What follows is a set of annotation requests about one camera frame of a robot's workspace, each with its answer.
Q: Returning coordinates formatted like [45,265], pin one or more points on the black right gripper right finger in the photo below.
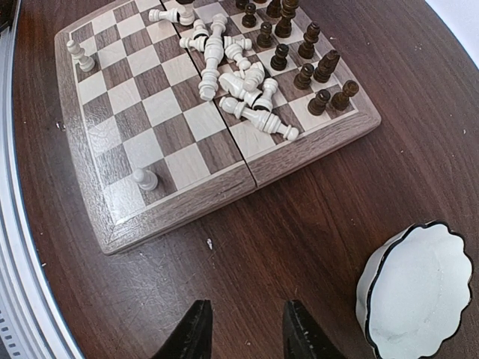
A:
[302,335]

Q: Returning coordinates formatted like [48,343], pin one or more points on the white pawn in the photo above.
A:
[145,179]

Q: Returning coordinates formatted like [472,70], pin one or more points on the white queen chess piece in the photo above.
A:
[261,119]

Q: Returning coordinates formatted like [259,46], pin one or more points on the white king chess piece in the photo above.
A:
[213,54]

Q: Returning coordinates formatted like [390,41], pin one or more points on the white scalloped bowl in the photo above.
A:
[413,290]

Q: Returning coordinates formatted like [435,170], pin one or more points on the dark rook corner piece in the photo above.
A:
[341,99]

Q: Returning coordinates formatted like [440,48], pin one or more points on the wooden chess board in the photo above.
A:
[139,107]

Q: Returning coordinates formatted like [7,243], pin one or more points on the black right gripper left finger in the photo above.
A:
[193,335]

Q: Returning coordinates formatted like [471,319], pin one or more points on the aluminium front rail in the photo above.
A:
[31,323]

